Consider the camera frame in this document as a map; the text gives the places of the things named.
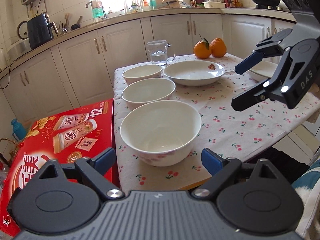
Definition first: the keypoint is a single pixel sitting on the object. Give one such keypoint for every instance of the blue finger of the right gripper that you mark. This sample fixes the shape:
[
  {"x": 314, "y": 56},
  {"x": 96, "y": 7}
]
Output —
[
  {"x": 249, "y": 62},
  {"x": 249, "y": 98}
]

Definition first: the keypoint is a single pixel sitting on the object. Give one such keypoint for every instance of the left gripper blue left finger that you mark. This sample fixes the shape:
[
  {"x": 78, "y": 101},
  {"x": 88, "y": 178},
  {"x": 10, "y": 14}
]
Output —
[{"x": 104, "y": 161}]

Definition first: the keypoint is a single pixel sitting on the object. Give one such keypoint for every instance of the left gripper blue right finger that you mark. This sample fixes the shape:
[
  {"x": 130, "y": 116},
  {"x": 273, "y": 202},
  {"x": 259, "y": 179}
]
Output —
[{"x": 211, "y": 161}]

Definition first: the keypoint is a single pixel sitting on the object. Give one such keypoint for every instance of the white bowl pink flowers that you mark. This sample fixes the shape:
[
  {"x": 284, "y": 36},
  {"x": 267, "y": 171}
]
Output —
[
  {"x": 146, "y": 91},
  {"x": 142, "y": 72},
  {"x": 161, "y": 133}
]

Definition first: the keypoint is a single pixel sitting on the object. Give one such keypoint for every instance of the white plate with fruit print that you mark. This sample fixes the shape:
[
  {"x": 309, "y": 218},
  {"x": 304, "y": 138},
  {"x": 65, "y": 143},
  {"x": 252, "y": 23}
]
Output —
[{"x": 194, "y": 73}]

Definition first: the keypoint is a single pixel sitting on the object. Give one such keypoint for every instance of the white kitchen cabinets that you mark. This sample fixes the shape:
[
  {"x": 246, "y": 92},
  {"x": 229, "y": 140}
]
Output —
[{"x": 77, "y": 68}]

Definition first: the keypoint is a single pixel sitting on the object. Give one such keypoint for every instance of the red cardboard drink box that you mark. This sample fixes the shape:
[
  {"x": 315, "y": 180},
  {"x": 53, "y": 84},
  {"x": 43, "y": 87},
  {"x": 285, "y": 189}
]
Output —
[{"x": 67, "y": 136}]

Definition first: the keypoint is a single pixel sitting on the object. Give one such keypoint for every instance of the orange fruit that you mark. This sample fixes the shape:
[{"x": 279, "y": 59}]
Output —
[{"x": 218, "y": 47}]

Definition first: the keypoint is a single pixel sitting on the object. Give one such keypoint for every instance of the orange with leaf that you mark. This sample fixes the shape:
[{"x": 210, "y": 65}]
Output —
[{"x": 202, "y": 49}]

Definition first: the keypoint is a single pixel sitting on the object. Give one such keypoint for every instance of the white rectangular container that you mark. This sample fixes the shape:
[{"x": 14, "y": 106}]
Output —
[{"x": 217, "y": 5}]

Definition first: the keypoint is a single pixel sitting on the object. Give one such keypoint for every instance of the teal thermos bottle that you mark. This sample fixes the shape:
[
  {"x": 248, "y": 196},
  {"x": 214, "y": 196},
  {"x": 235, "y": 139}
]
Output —
[{"x": 18, "y": 131}]

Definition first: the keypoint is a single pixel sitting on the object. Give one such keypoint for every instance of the clear glass mug with water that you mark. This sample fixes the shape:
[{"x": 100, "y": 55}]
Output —
[{"x": 158, "y": 51}]

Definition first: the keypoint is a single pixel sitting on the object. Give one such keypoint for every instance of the wooden cutting board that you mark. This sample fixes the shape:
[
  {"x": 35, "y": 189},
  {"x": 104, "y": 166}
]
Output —
[{"x": 160, "y": 4}]

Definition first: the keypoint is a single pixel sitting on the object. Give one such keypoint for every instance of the black air fryer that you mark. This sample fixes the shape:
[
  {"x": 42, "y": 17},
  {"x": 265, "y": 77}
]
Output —
[{"x": 40, "y": 30}]

